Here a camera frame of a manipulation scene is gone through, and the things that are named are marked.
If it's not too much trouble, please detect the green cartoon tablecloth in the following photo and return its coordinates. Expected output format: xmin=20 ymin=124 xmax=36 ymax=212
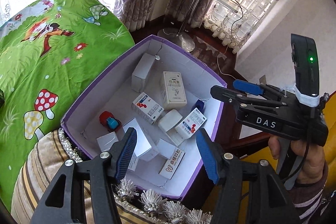
xmin=1 ymin=0 xmax=134 ymax=209

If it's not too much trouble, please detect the white barcode medicine box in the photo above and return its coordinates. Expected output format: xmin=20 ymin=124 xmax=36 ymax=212
xmin=123 ymin=118 xmax=159 ymax=162

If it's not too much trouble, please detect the right hand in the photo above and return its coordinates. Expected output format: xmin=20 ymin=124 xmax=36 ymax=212
xmin=268 ymin=136 xmax=325 ymax=185

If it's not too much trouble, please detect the cream herbal medicine box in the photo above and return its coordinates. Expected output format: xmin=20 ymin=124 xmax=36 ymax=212
xmin=159 ymin=71 xmax=187 ymax=110

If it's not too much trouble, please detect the white plastic soap-like block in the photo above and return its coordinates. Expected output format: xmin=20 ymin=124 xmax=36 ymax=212
xmin=158 ymin=109 xmax=183 ymax=132

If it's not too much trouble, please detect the right striped sleeve forearm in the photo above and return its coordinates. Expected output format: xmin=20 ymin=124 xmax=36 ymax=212
xmin=289 ymin=162 xmax=335 ymax=223

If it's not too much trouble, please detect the purple cardboard storage box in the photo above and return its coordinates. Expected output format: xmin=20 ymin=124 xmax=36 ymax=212
xmin=61 ymin=35 xmax=227 ymax=200

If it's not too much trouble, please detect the striped sofa cushion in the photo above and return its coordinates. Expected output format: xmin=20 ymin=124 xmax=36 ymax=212
xmin=11 ymin=128 xmax=212 ymax=223

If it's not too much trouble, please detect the white red-blue medicine box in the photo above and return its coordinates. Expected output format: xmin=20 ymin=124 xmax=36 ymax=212
xmin=131 ymin=92 xmax=164 ymax=124

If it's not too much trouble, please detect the white side table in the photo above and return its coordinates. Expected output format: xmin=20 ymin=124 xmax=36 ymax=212
xmin=157 ymin=0 xmax=239 ymax=53

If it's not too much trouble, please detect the plain white tall box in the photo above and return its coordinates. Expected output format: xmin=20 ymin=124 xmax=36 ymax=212
xmin=131 ymin=53 xmax=156 ymax=93

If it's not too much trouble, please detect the white dental care box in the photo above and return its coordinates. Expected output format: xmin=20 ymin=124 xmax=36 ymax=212
xmin=159 ymin=148 xmax=185 ymax=180

